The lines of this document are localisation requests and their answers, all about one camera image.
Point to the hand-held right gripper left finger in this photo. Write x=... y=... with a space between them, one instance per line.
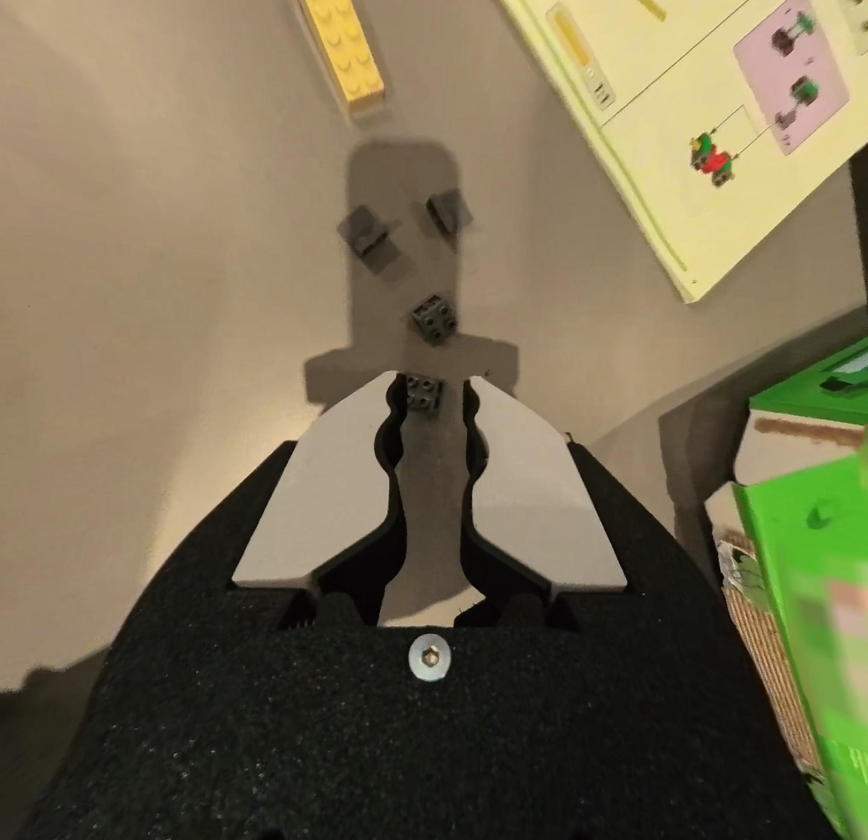
x=325 y=514

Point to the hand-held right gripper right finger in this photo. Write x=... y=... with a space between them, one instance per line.
x=542 y=514

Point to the dark grey square brick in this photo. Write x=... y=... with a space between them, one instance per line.
x=426 y=394
x=434 y=319

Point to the pale green instruction booklet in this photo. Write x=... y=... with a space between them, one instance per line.
x=678 y=142

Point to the grey desk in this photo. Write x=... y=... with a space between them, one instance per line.
x=135 y=243

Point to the green toy box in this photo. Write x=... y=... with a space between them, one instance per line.
x=780 y=548

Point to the tan long brick assembly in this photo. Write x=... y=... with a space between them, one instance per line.
x=336 y=33

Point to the grey bracket brick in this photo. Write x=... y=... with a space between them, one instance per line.
x=447 y=211
x=363 y=230

